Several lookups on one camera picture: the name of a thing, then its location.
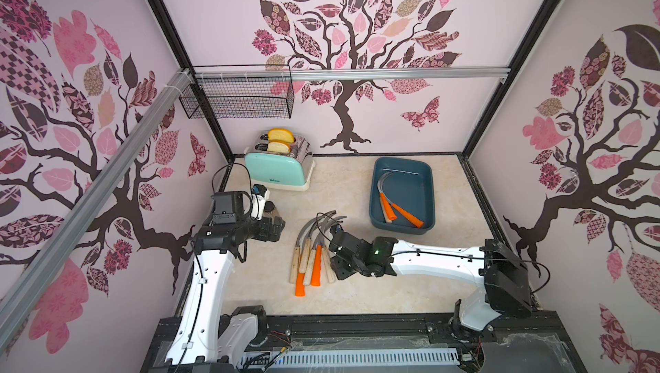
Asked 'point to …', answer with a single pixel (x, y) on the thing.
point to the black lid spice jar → (270, 210)
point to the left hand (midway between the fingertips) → (267, 226)
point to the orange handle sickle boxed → (420, 224)
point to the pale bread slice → (278, 146)
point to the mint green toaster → (290, 170)
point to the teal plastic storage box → (410, 186)
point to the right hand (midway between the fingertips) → (332, 263)
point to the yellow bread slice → (280, 134)
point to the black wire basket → (246, 91)
